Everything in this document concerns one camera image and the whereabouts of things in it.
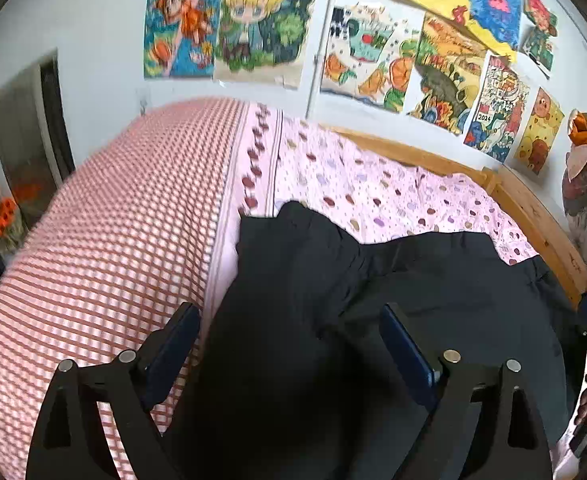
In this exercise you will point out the dark fish wall poster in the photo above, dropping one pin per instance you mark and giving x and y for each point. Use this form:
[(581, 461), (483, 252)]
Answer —
[(448, 80)]

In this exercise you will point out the yellow bear wall poster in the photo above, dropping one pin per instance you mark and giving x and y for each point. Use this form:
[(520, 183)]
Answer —
[(538, 132)]

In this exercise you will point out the pink dotted blanket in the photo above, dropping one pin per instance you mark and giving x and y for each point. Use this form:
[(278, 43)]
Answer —
[(373, 195)]

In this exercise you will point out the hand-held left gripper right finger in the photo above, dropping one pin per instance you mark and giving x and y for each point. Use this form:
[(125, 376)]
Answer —
[(406, 355)]

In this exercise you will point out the doorway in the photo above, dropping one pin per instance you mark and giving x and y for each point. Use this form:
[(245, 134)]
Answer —
[(28, 135)]

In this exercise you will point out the orange fruit wall poster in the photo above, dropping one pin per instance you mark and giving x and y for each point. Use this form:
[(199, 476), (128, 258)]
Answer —
[(368, 60)]

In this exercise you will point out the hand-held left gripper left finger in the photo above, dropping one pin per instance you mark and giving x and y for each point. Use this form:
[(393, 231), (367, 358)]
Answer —
[(173, 355)]

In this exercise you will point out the calendar wall poster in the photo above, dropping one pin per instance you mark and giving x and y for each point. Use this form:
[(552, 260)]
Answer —
[(498, 110)]

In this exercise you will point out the red checked apple-print bed sheet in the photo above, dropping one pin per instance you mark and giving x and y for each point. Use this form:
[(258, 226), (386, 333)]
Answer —
[(123, 235)]

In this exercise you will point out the black puffer jacket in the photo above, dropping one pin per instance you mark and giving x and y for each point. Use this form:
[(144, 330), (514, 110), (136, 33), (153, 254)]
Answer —
[(298, 360)]

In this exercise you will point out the orange-haired figure wall poster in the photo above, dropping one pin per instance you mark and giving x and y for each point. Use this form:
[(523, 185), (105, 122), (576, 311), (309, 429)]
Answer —
[(183, 30)]

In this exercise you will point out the wooden bed frame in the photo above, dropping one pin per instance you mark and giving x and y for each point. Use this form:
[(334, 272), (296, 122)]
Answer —
[(538, 215)]

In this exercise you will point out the small red-haired figure poster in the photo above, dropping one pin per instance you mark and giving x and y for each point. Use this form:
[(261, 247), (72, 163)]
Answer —
[(541, 30)]

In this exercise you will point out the blond figure wall poster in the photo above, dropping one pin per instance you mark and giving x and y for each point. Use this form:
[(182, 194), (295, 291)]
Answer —
[(263, 30)]

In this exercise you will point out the orange plastic object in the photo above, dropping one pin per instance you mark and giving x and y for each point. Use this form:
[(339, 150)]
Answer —
[(3, 217)]

